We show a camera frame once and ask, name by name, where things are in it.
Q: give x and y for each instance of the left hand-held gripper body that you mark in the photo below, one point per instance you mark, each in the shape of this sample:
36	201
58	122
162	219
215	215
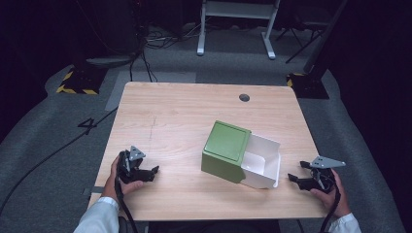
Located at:
133	154

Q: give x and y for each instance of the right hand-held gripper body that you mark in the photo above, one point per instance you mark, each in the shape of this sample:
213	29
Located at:
322	174

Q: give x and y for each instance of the person's right hand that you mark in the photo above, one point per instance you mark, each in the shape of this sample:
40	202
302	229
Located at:
335	200

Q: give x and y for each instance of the person's left hand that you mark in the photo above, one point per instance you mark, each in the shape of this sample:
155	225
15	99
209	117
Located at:
111	184

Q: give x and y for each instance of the white drawer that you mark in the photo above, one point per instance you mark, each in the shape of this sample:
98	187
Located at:
264	161

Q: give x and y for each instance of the person's dark clothing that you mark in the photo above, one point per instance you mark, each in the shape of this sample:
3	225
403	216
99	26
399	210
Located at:
210	227

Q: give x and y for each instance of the black leaning stand with base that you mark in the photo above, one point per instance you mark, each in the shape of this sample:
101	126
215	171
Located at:
311	85

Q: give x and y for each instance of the black stand with striped base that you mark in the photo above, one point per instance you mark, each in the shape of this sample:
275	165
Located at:
82	81

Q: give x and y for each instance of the grey table grommet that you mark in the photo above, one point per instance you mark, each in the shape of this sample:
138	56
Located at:
244	97

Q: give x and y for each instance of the black tripod stand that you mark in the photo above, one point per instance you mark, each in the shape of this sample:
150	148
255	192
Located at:
302	35

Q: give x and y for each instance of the white metal desk frame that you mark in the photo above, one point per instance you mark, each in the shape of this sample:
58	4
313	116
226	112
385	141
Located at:
238	9

